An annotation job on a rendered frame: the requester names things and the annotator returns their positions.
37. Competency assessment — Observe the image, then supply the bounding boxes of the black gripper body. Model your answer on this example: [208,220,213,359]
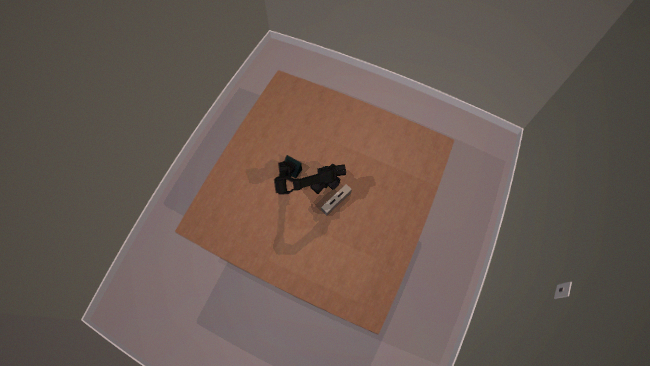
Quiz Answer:
[310,182,325,194]

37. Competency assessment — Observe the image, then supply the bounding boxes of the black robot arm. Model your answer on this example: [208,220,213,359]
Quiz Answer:
[274,159,346,195]

